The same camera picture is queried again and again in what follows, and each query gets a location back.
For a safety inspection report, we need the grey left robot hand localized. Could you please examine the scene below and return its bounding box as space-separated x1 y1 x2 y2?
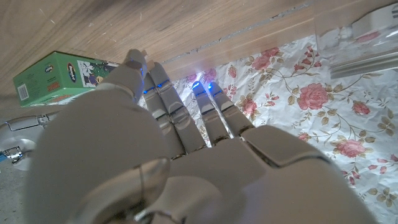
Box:
23 49 379 224

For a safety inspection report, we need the green cartoon puzzle box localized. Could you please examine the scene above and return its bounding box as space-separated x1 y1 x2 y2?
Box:
12 51 121 108

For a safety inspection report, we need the clear glass jar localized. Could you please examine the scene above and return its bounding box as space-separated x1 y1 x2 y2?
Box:
313 2 398 80

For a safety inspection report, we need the floral backdrop cloth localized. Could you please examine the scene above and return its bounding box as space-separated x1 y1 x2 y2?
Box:
138 34 398 224

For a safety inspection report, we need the clear plastic syringe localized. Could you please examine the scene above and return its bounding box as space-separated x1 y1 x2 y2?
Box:
4 114 50 131

